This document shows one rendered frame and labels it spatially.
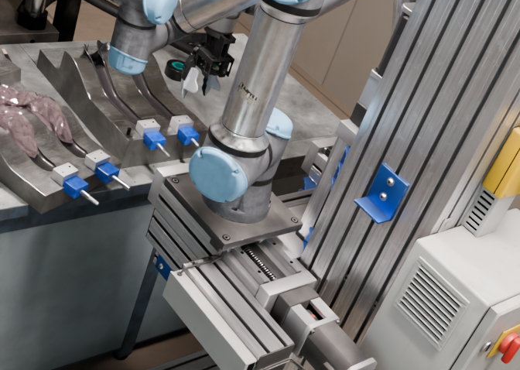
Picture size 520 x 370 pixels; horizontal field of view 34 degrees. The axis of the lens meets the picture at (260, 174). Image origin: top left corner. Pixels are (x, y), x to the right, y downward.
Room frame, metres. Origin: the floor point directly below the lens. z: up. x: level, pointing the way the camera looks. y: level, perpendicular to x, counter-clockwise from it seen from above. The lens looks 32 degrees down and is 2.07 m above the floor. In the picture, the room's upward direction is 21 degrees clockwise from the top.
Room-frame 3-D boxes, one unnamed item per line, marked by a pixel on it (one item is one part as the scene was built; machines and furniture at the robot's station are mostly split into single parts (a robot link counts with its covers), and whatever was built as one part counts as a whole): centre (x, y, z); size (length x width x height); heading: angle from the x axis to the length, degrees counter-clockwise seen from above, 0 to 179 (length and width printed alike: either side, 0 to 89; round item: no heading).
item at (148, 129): (1.84, 0.28, 0.89); 0.13 x 0.05 x 0.05; 49
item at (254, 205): (1.51, 0.03, 1.09); 0.15 x 0.15 x 0.10
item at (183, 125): (1.92, 0.21, 0.89); 0.13 x 0.05 x 0.05; 50
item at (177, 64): (2.39, 0.36, 0.82); 0.08 x 0.08 x 0.04
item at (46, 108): (1.74, 0.61, 0.90); 0.26 x 0.18 x 0.08; 67
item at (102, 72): (2.05, 0.44, 0.92); 0.35 x 0.16 x 0.09; 49
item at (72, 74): (2.06, 0.45, 0.87); 0.50 x 0.26 x 0.14; 49
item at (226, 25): (1.94, 0.22, 1.23); 0.08 x 0.08 x 0.05
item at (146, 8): (1.44, 0.32, 1.43); 0.11 x 0.08 x 0.09; 76
